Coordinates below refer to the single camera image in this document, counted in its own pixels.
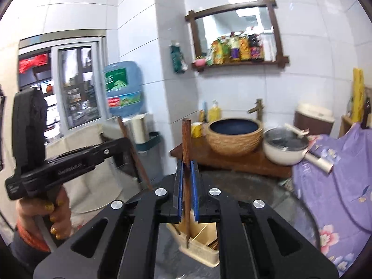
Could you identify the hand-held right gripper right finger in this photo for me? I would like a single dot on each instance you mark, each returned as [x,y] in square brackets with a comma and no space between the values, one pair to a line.
[194,189]

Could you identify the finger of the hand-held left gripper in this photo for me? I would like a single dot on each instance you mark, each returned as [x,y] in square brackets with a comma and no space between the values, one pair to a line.
[101,155]

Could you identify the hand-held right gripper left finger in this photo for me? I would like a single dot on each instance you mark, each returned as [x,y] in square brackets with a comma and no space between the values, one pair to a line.
[180,186]

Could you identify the cream plastic utensil holder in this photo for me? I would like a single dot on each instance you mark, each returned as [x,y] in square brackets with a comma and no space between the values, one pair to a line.
[200,255]

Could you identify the person's left forearm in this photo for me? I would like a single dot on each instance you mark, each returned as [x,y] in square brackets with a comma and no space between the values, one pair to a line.
[26,248]

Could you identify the person's left hand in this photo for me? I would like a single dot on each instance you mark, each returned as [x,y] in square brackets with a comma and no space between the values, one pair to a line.
[59,212]

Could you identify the water dispenser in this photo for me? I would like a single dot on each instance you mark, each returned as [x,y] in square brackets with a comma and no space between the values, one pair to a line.
[123,167]

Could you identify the beige cloth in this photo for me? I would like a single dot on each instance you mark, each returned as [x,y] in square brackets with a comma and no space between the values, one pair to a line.
[96,190]

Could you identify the white paper roll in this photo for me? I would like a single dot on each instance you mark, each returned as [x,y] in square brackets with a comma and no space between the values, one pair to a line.
[138,129]

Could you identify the teal roll holder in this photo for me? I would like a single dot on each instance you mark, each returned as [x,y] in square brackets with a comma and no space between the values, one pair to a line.
[151,142]

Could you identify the dark wooden counter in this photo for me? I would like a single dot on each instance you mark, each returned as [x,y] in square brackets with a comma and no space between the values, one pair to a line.
[241,164]

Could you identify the yellow mug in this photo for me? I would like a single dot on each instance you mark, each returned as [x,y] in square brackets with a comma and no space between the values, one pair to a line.
[197,130]

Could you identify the woven pattern vessel sink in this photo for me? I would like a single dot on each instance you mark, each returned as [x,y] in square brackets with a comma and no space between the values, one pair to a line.
[232,142]

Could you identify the blue water jug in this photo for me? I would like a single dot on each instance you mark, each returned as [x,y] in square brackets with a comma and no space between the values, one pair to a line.
[123,88]

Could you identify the sliding glass window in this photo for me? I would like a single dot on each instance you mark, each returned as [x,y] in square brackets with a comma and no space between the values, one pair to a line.
[75,87]

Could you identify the blue toothbrush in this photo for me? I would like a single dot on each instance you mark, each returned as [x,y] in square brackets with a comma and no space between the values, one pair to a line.
[205,112]

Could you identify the yellow soap bottle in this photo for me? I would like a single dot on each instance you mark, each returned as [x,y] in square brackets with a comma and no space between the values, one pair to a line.
[215,113]

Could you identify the white cooking pot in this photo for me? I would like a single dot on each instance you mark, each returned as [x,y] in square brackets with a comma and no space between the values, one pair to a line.
[282,155]

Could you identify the brass faucet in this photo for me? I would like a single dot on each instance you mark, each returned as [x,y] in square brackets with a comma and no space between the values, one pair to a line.
[258,109]

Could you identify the glass pot lid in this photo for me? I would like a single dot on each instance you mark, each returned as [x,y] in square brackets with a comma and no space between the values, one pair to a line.
[284,139]

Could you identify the white rice paddle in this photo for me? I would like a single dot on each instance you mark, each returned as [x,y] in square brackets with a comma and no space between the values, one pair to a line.
[295,129]

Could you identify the pink soap dish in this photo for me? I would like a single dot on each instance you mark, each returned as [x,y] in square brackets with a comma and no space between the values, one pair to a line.
[200,62]

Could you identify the yellow seasoning packet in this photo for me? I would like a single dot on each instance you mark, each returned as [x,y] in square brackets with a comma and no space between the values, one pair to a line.
[216,53]

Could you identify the brown white rice cooker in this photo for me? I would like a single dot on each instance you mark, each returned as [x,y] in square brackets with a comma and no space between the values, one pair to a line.
[315,119]

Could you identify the purple floral cloth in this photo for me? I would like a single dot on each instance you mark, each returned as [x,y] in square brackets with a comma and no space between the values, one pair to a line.
[334,197]

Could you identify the green cap oil bottle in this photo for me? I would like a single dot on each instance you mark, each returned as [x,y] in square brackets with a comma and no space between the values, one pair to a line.
[226,51]

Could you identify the purple label bottle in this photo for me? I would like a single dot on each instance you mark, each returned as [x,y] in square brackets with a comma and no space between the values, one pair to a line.
[235,49]

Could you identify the orange label bottle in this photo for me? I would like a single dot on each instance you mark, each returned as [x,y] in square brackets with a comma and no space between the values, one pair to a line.
[244,48]

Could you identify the dark sauce bottle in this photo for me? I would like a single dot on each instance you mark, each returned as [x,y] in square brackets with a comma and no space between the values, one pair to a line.
[255,49]

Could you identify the white slim bottle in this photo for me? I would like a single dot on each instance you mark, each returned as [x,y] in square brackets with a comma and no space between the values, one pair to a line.
[268,49]

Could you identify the light wooden shelf box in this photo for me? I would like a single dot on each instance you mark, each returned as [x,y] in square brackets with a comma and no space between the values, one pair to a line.
[345,126]

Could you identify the wooden framed mirror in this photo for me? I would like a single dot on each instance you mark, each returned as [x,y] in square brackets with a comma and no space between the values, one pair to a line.
[232,23]

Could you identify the small clear bottle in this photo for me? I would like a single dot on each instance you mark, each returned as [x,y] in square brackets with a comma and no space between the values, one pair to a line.
[350,106]

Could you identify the brown glass bottle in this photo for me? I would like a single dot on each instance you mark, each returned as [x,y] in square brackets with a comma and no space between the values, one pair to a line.
[365,116]

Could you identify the yellow wrap roll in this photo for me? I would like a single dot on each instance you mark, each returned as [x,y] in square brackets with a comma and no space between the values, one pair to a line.
[358,93]

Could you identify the green wall packet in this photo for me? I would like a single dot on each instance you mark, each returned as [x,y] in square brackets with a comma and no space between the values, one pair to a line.
[178,59]

